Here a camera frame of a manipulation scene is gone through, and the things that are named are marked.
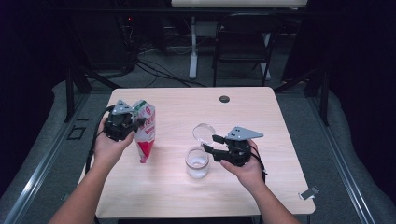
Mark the grey box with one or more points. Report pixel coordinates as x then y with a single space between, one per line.
207 29

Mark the white desk with metal legs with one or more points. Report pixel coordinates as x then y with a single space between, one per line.
236 3

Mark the clear hinged jar lid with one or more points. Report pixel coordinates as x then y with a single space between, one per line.
204 133

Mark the black metal stand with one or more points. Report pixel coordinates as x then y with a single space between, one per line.
325 99
69 93

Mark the white plastic bag red print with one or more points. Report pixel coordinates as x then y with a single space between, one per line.
146 140

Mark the person's left hand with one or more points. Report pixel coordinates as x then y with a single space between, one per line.
109 152

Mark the black and white tape tab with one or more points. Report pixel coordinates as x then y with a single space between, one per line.
308 193

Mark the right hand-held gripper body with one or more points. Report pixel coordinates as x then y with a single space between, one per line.
238 152

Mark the dark equipment cabinet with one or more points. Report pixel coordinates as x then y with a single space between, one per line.
102 43

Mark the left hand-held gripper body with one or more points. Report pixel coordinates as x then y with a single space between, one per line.
120 123

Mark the clear jar with tan band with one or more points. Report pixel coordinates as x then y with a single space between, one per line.
196 166

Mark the person's right hand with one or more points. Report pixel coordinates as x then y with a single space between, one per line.
249 175

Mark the aluminium floor rail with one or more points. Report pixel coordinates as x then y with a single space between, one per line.
34 183
353 189

